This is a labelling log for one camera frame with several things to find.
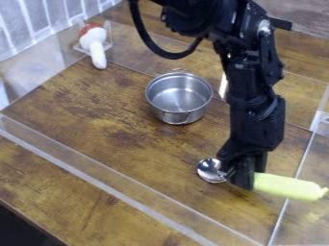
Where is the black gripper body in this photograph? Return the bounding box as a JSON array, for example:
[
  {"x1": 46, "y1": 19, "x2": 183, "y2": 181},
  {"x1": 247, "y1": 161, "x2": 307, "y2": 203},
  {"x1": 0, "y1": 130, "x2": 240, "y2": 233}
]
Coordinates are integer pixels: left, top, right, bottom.
[{"x1": 216, "y1": 96, "x2": 284, "y2": 167}]

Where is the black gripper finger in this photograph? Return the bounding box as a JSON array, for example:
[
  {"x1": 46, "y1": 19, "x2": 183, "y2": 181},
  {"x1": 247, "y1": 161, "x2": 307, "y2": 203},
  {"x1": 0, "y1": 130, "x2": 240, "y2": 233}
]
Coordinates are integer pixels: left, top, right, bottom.
[{"x1": 230, "y1": 152, "x2": 267, "y2": 190}]

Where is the green handled metal spoon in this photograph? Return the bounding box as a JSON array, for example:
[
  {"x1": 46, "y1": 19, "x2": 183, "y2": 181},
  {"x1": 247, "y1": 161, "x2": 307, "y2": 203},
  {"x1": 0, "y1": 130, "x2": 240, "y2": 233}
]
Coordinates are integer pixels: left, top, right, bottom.
[{"x1": 196, "y1": 159, "x2": 329, "y2": 202}]

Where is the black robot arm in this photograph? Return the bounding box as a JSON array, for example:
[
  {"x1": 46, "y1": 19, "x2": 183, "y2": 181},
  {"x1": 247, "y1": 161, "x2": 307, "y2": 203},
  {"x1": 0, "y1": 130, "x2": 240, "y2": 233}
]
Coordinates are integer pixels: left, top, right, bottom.
[{"x1": 127, "y1": 0, "x2": 290, "y2": 190}]

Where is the small steel pot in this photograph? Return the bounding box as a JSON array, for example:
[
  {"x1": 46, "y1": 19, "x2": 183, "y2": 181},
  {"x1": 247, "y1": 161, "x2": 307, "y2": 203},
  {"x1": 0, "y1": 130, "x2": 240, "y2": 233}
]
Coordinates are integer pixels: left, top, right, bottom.
[{"x1": 145, "y1": 71, "x2": 213, "y2": 125}]

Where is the black bar at back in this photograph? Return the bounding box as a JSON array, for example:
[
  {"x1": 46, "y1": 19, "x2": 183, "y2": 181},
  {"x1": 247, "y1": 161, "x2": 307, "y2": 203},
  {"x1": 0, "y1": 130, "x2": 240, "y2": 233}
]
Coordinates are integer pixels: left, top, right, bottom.
[{"x1": 270, "y1": 17, "x2": 292, "y2": 31}]

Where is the red white toy mushroom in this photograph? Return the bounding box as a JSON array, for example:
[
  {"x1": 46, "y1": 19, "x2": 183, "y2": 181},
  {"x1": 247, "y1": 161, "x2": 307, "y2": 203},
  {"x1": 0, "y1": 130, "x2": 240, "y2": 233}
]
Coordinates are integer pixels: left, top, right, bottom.
[{"x1": 78, "y1": 23, "x2": 106, "y2": 69}]

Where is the clear acrylic enclosure wall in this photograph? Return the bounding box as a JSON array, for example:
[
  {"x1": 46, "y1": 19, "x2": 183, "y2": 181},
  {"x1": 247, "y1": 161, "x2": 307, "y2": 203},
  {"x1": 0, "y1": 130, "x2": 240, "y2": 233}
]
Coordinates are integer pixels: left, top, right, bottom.
[{"x1": 0, "y1": 113, "x2": 262, "y2": 246}]

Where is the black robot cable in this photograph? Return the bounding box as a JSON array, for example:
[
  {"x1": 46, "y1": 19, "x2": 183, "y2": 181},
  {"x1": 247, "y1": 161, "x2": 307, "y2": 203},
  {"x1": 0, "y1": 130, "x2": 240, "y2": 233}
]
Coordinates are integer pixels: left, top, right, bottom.
[{"x1": 127, "y1": 0, "x2": 205, "y2": 61}]

